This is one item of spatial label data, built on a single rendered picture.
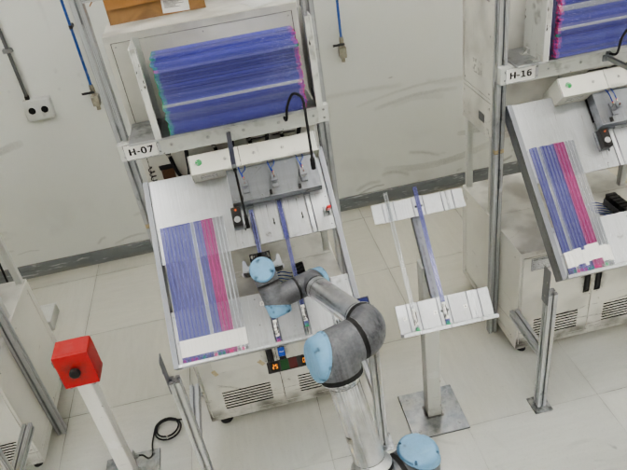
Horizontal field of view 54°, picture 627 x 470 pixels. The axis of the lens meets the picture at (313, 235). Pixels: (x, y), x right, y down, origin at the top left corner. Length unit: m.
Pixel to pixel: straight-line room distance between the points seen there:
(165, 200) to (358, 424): 1.18
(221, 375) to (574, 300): 1.62
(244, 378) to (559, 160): 1.58
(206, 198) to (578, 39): 1.51
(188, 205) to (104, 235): 1.93
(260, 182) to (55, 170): 2.00
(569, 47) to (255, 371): 1.81
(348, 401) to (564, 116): 1.54
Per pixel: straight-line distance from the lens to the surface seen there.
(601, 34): 2.62
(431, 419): 2.86
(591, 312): 3.15
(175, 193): 2.39
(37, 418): 3.12
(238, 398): 2.84
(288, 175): 2.31
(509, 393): 2.99
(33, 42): 3.81
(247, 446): 2.89
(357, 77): 3.91
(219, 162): 2.32
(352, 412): 1.64
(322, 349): 1.54
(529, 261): 2.78
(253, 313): 2.25
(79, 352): 2.39
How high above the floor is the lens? 2.23
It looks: 33 degrees down
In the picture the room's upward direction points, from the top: 9 degrees counter-clockwise
